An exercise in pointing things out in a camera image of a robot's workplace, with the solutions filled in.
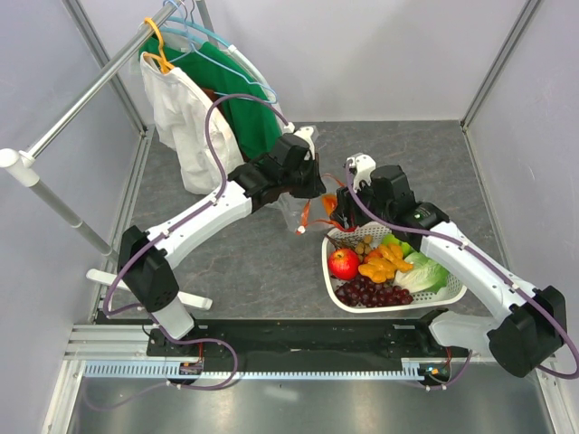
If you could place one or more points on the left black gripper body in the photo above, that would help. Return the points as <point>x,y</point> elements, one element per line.
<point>304,182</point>

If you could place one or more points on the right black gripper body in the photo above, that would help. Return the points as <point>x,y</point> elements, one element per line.
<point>346,202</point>

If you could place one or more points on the red yellow mango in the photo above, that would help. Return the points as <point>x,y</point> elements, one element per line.
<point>329,203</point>

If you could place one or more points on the clear zip top bag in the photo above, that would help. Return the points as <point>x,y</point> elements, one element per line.
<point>303,215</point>

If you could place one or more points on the brown longan cluster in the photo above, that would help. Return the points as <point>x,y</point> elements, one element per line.
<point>360,246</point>

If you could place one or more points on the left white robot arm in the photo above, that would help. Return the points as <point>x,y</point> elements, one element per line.
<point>147,259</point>

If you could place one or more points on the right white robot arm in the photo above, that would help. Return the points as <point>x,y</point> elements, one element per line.
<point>526,325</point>

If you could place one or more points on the green apple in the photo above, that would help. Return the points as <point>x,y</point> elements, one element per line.
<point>405,248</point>

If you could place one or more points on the green shirt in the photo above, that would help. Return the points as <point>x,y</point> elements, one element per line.
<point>254,126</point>

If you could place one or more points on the yellow ginger root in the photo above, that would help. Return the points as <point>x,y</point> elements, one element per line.
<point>382,263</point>

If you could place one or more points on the red apple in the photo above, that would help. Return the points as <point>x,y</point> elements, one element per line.
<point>343,264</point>

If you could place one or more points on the green lettuce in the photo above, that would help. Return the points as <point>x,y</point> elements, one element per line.
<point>426,275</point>

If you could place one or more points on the purple grape bunch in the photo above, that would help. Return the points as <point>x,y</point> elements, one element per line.
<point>362,292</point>

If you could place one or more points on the white plastic basket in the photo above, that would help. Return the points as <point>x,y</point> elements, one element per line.
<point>451,293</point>

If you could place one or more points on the brown garment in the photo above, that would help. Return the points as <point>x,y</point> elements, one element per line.
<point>213,96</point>

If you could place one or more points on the white shirt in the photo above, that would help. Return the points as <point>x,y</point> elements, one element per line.
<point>180,108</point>

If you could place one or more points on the metal clothes rack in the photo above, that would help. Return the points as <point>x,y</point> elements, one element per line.
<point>45,64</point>

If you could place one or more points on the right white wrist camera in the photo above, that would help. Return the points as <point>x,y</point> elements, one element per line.
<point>360,166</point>

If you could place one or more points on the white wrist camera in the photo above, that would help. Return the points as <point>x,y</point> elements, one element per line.
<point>360,166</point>
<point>309,134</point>

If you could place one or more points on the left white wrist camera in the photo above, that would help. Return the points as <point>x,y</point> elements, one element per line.
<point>309,134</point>

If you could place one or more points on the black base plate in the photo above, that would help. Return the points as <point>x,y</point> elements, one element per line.
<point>325,343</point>

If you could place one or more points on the blue wire hanger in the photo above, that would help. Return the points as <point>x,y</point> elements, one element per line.
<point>188,21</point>

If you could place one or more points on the grey cable duct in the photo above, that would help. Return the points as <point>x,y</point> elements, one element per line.
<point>179,371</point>

